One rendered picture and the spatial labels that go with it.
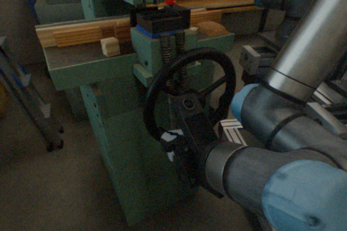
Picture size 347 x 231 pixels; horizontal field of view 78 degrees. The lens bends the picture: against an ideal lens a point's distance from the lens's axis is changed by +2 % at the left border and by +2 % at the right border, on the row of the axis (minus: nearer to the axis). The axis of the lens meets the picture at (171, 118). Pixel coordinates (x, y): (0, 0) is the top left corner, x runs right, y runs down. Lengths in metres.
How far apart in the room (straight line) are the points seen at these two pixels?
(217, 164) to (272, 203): 0.09
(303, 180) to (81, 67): 0.54
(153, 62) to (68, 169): 1.17
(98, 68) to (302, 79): 0.48
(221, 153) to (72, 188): 1.26
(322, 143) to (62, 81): 0.56
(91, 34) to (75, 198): 0.97
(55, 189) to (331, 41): 1.45
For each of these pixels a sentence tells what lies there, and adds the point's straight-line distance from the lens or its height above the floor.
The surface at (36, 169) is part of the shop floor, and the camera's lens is 1.69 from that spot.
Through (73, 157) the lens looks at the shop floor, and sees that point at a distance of 1.65.
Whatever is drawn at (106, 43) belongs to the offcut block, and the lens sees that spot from 0.62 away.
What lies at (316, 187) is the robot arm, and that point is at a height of 0.97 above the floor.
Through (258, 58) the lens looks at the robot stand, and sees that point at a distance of 1.03.
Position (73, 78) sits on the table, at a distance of 0.62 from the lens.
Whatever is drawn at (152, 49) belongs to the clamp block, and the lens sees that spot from 0.54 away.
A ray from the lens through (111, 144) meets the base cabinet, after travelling 0.77.
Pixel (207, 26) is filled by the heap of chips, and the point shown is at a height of 0.92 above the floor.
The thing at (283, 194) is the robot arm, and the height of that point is 0.95.
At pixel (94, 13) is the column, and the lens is 0.94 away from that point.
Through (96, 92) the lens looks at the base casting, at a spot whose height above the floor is 0.80.
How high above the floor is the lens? 1.13
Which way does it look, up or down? 38 degrees down
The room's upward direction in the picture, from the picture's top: straight up
